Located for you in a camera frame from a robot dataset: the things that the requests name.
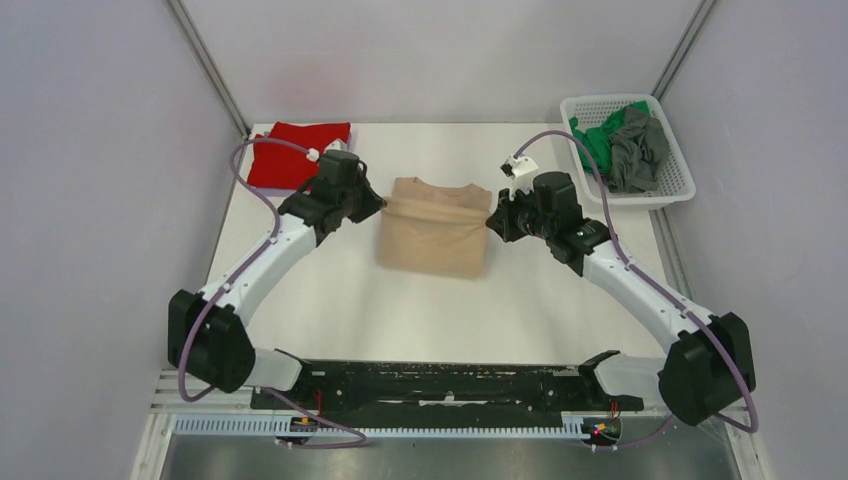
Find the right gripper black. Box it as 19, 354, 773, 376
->
489, 183, 556, 242

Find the beige t-shirt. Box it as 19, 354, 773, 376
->
378, 177, 493, 278

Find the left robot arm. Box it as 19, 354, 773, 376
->
167, 150, 386, 408

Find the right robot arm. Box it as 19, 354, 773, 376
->
486, 172, 756, 426

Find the red folded t-shirt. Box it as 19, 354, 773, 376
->
246, 121, 352, 191

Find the green t-shirt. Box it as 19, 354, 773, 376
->
569, 101, 650, 175

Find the white plastic basket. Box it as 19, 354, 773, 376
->
560, 93, 696, 210

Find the grey t-shirt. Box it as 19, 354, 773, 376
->
603, 107, 670, 193

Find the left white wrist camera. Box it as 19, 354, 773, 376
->
306, 139, 348, 163

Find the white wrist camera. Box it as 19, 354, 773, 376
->
500, 155, 538, 200
306, 139, 348, 163

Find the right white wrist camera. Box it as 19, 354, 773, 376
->
500, 155, 538, 200

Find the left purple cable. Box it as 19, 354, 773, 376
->
176, 137, 369, 450

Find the purple cable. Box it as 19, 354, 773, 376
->
176, 137, 369, 450
510, 129, 760, 453

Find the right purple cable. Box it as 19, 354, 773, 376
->
510, 129, 760, 453

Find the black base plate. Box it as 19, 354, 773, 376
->
286, 351, 644, 428

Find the white slotted cable duct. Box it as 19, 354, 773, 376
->
173, 414, 588, 440

